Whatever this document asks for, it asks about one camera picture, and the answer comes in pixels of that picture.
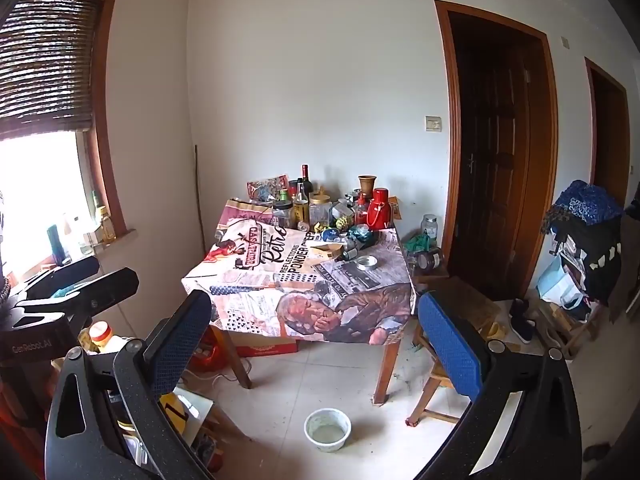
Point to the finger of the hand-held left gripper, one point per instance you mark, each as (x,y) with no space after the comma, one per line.
(75,270)
(110,285)

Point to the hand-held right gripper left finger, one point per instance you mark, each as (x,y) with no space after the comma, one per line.
(180,340)

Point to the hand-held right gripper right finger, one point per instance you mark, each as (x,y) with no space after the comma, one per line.
(450,345)

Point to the white cardboard box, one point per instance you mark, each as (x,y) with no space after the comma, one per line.
(327,250)

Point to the white plastic bin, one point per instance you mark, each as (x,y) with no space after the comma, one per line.
(327,446)

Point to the dark flask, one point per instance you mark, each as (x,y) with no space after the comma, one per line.
(55,247)

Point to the red plastic bag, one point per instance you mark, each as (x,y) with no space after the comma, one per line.
(207,352)

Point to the orange-capped white jug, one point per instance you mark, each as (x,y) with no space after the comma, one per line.
(100,332)

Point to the yellow liquid bottle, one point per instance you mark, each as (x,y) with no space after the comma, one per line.
(105,222)

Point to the wooden table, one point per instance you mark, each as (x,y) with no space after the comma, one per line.
(387,375)

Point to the low wooden stool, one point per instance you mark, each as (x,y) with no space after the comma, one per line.
(432,276)

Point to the black shoe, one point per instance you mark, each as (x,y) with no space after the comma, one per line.
(516,312)
(525,330)

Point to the metal-lidded jar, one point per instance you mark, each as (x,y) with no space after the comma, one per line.
(430,260)

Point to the red cardboard box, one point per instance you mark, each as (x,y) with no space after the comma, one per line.
(270,347)

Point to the white-lidded glass jar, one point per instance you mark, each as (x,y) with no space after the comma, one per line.
(429,227)

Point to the light blue bag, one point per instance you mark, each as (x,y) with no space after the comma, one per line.
(555,282)

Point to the orange paper packet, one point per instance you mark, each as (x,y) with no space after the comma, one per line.
(394,207)

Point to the red thermos flask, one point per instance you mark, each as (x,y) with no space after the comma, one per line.
(380,210)

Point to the red sauce bottle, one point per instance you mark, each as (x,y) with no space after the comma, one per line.
(361,215)

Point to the black-lidded glass jar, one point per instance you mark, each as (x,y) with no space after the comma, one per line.
(283,217)

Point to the yellow foam net sleeve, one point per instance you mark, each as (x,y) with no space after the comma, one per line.
(344,222)

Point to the blue paper cup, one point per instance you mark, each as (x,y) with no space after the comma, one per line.
(330,235)

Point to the black garment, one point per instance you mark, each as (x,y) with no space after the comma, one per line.
(590,260)

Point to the white green box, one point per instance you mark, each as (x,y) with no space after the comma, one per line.
(342,207)

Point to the printed snack bag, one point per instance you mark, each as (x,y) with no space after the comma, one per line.
(265,187)

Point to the clear liquor bottle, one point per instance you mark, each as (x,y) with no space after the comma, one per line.
(300,210)

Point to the green-capped bottle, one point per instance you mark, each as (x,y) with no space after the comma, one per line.
(283,196)

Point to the clay vase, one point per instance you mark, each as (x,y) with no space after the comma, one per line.
(367,187)

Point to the gold-lidded clear jar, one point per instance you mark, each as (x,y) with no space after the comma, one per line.
(320,212)

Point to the dark wooden door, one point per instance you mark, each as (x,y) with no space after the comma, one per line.
(490,160)

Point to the brown garment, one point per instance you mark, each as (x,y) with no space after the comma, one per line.
(627,265)

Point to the dark wine bottle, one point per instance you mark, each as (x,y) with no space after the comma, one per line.
(306,186)

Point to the blue knitted cloth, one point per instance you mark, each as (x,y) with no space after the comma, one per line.
(590,202)

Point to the bamboo window blind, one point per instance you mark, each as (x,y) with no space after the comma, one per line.
(45,60)

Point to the wooden window frame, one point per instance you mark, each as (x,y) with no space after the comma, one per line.
(107,160)

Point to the wooden door frame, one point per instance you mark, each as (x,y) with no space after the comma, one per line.
(545,160)
(591,125)

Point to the light switch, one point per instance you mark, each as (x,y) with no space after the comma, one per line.
(433,124)

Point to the small wall switch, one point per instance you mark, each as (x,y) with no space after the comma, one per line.
(565,42)

